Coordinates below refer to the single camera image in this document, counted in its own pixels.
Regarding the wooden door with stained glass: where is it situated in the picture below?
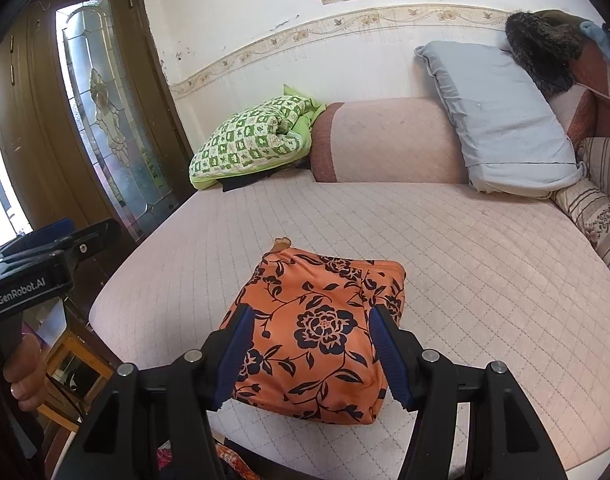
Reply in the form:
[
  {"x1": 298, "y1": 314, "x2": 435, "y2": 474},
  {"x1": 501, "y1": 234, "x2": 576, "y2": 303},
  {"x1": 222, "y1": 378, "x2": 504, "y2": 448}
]
[
  {"x1": 0, "y1": 10, "x2": 36, "y2": 246},
  {"x1": 27, "y1": 0, "x2": 196, "y2": 256}
]

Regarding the light blue pillow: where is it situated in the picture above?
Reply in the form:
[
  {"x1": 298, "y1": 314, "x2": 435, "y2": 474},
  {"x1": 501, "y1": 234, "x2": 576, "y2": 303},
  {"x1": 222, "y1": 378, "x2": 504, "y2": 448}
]
[{"x1": 414, "y1": 41, "x2": 586, "y2": 195}]

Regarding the large striped floral bolster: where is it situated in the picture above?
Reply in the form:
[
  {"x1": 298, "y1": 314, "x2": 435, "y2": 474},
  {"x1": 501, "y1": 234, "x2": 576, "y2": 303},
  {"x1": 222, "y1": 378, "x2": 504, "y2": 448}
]
[{"x1": 575, "y1": 136, "x2": 610, "y2": 291}]

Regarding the person's left forearm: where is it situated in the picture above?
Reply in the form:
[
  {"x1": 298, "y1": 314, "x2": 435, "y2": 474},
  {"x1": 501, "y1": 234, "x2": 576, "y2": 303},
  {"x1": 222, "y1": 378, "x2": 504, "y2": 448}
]
[{"x1": 0, "y1": 360, "x2": 46, "y2": 480}]

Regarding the person's left hand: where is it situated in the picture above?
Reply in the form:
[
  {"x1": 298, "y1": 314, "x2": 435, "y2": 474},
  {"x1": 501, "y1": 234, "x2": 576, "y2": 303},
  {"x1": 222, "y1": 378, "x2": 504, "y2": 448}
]
[{"x1": 2, "y1": 332, "x2": 48, "y2": 411}]

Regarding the green patterned pillow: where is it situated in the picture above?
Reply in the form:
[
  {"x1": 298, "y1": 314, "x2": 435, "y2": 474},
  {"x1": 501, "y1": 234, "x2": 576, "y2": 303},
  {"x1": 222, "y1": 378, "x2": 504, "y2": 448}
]
[{"x1": 189, "y1": 84, "x2": 328, "y2": 191}]

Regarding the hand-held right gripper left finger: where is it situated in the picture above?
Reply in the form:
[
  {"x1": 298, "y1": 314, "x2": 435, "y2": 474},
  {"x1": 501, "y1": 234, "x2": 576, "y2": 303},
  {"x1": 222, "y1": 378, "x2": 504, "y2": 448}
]
[{"x1": 55, "y1": 305, "x2": 258, "y2": 480}]

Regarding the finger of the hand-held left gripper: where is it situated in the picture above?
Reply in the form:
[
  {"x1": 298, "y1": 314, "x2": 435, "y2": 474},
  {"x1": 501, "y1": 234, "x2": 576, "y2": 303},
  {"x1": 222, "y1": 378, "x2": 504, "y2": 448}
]
[
  {"x1": 60, "y1": 218, "x2": 122, "y2": 267},
  {"x1": 0, "y1": 218, "x2": 74, "y2": 261}
]

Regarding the small striped floral pillow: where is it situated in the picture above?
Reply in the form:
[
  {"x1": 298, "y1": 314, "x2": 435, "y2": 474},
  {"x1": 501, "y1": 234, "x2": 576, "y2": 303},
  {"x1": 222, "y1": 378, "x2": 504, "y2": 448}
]
[{"x1": 552, "y1": 177, "x2": 610, "y2": 248}]

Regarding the pink quilted sofa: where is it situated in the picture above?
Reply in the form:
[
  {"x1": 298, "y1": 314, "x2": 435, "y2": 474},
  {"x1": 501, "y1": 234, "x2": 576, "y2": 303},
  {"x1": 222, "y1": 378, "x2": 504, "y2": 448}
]
[{"x1": 87, "y1": 35, "x2": 610, "y2": 471}]

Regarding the wooden stool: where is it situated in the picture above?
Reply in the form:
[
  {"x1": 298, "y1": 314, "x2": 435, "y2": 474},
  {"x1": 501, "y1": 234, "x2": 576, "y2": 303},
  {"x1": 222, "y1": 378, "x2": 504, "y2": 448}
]
[{"x1": 37, "y1": 327, "x2": 116, "y2": 433}]

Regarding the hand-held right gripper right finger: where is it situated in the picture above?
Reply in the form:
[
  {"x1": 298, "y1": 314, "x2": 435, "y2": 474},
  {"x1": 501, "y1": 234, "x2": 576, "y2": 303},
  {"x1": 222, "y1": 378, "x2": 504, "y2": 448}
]
[{"x1": 367, "y1": 304, "x2": 568, "y2": 480}]

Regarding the orange floral shirt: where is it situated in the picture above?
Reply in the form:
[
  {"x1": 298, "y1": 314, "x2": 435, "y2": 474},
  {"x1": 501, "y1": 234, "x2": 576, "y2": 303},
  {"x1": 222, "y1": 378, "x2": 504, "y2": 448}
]
[{"x1": 231, "y1": 236, "x2": 407, "y2": 426}]

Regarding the blue cloth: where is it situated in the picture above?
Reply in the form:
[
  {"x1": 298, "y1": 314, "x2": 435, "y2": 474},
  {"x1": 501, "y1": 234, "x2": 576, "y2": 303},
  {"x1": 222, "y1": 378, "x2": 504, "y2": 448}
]
[{"x1": 580, "y1": 20, "x2": 610, "y2": 68}]

